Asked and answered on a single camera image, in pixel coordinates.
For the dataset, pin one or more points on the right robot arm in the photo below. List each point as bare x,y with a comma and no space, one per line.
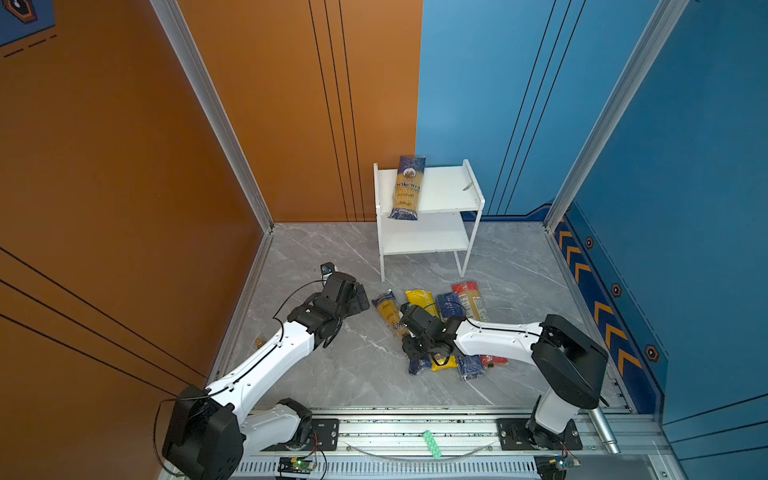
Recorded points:
571,362

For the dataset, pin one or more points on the red-ended spaghetti bag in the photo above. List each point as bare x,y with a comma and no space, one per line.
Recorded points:
471,299

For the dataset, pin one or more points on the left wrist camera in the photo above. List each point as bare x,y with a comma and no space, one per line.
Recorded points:
327,269

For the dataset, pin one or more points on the left green circuit board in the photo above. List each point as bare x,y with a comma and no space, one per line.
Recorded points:
295,467

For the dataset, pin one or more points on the green circuit board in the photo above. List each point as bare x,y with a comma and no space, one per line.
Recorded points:
555,468
295,467

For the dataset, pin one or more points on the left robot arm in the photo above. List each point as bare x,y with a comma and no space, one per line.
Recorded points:
211,429

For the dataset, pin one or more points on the green ridged plastic piece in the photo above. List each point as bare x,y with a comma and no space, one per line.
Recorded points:
432,444

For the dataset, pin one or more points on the blue Barilla spaghetti box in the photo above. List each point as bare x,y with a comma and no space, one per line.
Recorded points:
469,367

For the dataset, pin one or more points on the right green circuit board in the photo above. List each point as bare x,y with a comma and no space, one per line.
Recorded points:
555,468

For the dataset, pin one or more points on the Ankara spaghetti bag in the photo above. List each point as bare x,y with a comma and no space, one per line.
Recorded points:
388,308
407,189

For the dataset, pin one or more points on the aluminium front rail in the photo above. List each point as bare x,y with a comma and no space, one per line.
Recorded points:
387,443

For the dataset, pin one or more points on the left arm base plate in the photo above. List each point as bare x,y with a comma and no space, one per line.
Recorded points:
323,430

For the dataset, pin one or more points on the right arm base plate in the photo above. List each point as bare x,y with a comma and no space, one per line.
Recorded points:
518,434

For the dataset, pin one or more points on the white two-tier shelf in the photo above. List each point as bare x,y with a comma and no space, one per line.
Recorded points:
449,213

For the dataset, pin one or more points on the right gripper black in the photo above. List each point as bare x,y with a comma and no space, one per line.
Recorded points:
406,345

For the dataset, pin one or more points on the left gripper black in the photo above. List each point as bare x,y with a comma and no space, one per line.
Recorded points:
355,305

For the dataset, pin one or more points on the silver metal cylinder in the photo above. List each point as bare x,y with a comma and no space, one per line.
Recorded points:
604,431

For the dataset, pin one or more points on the yellow Pastatime spaghetti bag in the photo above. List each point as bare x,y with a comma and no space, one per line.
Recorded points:
426,300

